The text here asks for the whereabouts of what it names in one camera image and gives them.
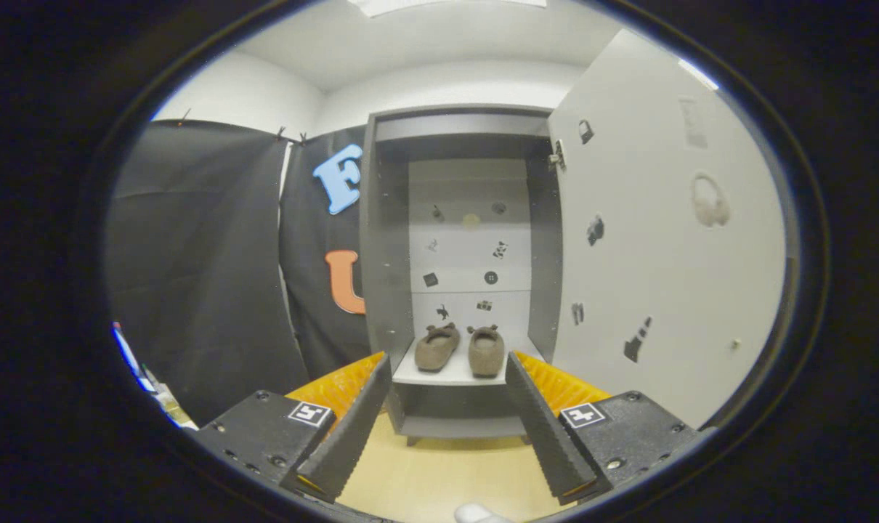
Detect brown fuzzy shoe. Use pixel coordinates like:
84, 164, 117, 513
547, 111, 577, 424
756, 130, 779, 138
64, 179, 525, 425
414, 322, 461, 373
467, 324, 506, 378

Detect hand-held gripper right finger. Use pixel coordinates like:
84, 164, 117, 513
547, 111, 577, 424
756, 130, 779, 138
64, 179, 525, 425
503, 350, 716, 507

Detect colourful blurred items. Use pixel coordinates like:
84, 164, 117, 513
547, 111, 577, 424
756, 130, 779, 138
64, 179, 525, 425
111, 322, 197, 431

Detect white rounded object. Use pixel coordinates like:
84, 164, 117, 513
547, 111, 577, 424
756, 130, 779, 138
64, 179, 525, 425
454, 503, 513, 523

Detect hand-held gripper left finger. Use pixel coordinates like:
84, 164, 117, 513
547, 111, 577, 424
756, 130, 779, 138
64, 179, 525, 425
189, 351, 394, 506

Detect black backdrop cloth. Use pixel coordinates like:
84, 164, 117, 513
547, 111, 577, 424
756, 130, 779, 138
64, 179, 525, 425
105, 118, 371, 429

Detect large ceiling light panel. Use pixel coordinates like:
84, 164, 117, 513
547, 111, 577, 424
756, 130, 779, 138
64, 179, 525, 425
349, 0, 549, 18

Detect grey shoe cabinet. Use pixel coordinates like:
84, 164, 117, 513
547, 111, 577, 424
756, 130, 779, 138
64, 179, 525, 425
358, 104, 565, 447

